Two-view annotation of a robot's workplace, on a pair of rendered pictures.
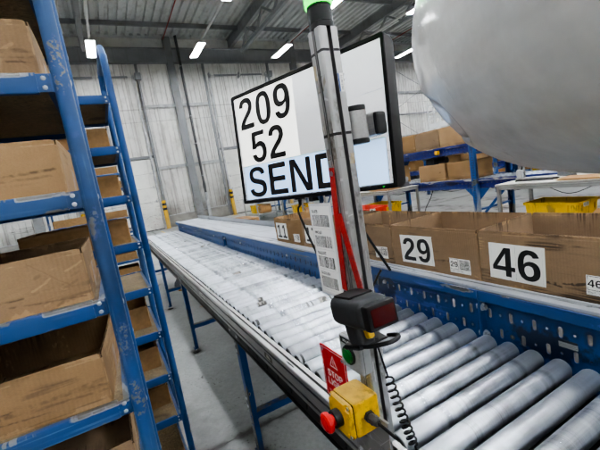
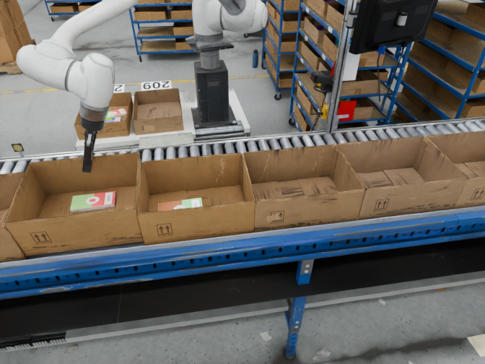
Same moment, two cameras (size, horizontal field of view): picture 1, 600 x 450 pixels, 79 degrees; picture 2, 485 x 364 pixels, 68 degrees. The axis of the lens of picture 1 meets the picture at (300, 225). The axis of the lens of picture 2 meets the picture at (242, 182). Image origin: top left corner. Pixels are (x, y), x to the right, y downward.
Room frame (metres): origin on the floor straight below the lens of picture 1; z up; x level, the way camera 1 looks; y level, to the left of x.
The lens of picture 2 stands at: (0.76, -2.01, 1.86)
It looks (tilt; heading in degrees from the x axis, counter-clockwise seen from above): 39 degrees down; 108
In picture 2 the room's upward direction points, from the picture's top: straight up
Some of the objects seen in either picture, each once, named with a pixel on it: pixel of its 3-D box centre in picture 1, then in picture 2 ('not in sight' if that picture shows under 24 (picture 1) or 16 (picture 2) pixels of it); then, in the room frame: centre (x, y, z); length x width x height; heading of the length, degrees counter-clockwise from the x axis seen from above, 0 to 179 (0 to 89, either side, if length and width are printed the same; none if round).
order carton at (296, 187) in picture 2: not in sight; (297, 187); (0.64, -0.93, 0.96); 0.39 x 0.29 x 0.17; 27
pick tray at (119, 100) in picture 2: not in sight; (106, 114); (-0.62, -0.41, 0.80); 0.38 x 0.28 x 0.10; 117
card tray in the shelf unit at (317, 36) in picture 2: not in sight; (328, 29); (0.49, 1.07, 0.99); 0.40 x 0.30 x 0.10; 115
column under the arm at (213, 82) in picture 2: not in sight; (211, 92); (-0.03, -0.15, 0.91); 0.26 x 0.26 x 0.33; 29
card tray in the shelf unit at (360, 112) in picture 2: not in sight; (343, 101); (0.72, 0.65, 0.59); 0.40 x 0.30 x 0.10; 115
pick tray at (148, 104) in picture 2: not in sight; (158, 110); (-0.35, -0.26, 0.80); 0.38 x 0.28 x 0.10; 119
